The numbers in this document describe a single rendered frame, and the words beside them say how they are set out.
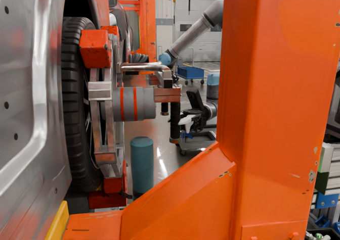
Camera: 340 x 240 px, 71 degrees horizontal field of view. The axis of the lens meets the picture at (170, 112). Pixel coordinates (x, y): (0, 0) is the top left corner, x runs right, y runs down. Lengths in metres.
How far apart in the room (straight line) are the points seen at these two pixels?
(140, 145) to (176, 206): 0.41
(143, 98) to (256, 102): 0.57
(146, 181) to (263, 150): 0.57
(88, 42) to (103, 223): 0.47
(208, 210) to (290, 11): 0.39
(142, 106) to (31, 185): 0.57
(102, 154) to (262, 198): 0.47
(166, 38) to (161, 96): 11.72
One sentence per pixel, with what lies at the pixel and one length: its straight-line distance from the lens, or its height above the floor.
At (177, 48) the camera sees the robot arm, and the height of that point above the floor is 1.06.
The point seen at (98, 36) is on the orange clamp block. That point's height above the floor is 1.11.
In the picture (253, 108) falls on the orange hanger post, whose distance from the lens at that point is 0.44.
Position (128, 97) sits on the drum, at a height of 0.89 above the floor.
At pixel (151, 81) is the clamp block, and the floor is 0.92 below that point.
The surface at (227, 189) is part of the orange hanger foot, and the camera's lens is 0.52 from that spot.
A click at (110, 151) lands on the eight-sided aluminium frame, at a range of 0.77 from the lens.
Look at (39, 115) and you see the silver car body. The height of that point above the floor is 0.96.
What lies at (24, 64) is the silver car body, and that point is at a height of 1.05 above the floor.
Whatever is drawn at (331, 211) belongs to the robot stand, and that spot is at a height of 0.32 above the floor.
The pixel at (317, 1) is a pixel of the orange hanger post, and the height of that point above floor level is 1.15.
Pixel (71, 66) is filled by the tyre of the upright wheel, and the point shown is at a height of 1.03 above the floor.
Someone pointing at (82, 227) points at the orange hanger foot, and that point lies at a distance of 0.65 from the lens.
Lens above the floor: 1.09
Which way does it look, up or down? 16 degrees down
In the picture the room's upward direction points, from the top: straight up
